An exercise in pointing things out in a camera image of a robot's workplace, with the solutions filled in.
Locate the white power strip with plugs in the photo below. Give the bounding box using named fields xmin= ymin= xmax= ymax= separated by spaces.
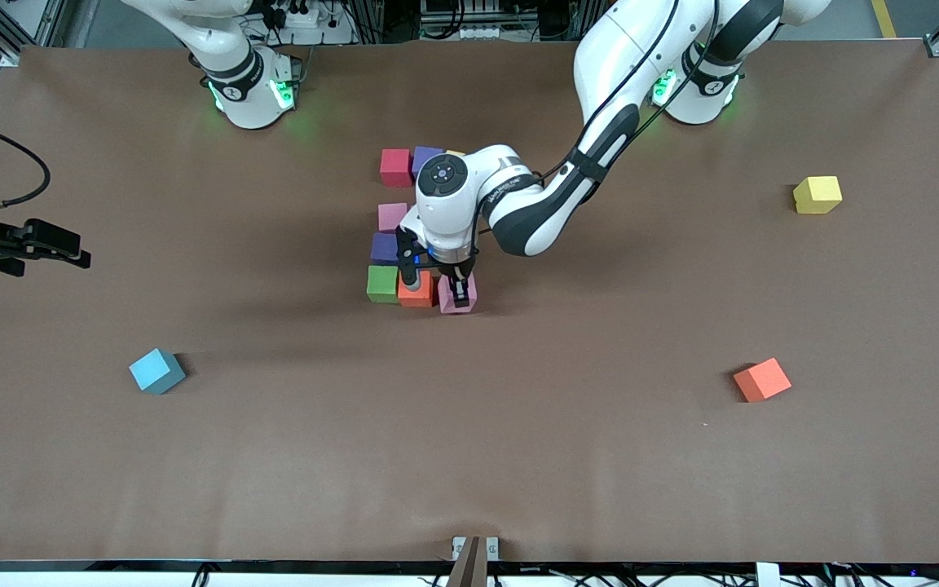
xmin=262 ymin=0 xmax=358 ymax=46

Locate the purple foam cube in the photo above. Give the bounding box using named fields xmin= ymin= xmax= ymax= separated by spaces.
xmin=370 ymin=232 xmax=403 ymax=267
xmin=412 ymin=146 xmax=445 ymax=181

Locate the red foam cube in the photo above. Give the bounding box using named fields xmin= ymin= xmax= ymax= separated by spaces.
xmin=379 ymin=148 xmax=414 ymax=189

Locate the brown table cover sheet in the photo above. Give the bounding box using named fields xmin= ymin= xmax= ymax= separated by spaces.
xmin=0 ymin=41 xmax=939 ymax=563

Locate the green foam cube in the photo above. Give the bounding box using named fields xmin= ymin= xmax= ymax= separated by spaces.
xmin=366 ymin=265 xmax=402 ymax=305

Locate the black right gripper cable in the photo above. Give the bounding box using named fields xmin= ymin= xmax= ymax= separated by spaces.
xmin=0 ymin=118 xmax=52 ymax=218

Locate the grey bracket with brown post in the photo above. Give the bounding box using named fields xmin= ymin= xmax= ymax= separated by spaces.
xmin=451 ymin=535 xmax=500 ymax=587

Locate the black table edge strip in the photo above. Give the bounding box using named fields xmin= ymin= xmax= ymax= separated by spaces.
xmin=0 ymin=558 xmax=939 ymax=574

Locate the orange foam cube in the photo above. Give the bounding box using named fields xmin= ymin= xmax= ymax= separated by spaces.
xmin=733 ymin=357 xmax=793 ymax=404
xmin=397 ymin=271 xmax=439 ymax=309

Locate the light blue foam cube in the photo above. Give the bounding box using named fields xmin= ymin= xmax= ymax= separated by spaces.
xmin=128 ymin=347 xmax=186 ymax=396

